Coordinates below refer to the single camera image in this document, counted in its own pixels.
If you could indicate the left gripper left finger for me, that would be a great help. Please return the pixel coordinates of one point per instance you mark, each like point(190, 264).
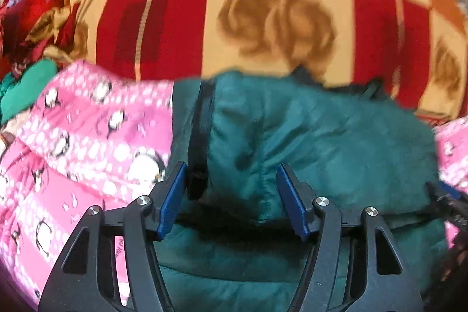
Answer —
point(109, 261)

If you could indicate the green cloth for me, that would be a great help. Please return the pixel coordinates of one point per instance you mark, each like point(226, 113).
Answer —
point(19, 94)

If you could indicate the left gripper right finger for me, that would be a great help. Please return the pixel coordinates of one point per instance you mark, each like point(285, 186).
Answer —
point(354, 263)

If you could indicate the red clothes pile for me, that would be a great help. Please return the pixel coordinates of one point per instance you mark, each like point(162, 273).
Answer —
point(27, 29)

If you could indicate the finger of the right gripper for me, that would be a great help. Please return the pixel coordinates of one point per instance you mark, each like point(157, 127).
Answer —
point(448, 203)

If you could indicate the teal quilted puffer jacket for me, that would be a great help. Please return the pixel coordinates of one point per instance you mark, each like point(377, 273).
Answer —
point(233, 247)

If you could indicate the pink penguin fleece blanket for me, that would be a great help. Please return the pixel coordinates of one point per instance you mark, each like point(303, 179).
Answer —
point(92, 139)

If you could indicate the red orange rose blanket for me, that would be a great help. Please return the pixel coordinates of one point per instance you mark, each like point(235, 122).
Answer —
point(417, 47)

